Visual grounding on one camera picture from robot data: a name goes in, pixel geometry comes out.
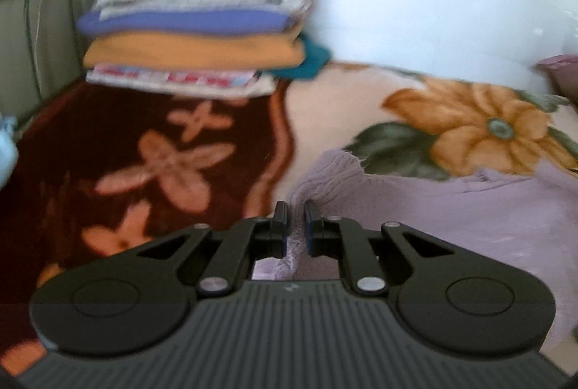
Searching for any grey padded headboard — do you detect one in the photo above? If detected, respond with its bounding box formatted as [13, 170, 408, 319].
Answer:
[0, 0, 116, 128]

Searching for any thin cable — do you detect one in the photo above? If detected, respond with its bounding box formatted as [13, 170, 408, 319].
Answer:
[25, 0, 52, 53]

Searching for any light blue cloth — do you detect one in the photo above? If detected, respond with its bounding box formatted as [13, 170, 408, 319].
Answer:
[0, 115, 20, 191]

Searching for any stack of folded clothes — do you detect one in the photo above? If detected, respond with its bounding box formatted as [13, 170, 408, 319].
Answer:
[76, 0, 332, 98]

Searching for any lilac knit sweater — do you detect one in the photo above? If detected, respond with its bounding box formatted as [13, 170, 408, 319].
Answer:
[253, 149, 578, 372]

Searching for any floral fleece blanket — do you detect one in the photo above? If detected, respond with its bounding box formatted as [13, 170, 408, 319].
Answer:
[0, 61, 578, 376]

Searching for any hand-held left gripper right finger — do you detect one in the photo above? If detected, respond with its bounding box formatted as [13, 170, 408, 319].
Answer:
[303, 200, 457, 296]

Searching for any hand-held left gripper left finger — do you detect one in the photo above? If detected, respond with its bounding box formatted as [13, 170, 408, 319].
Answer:
[135, 201, 290, 298]

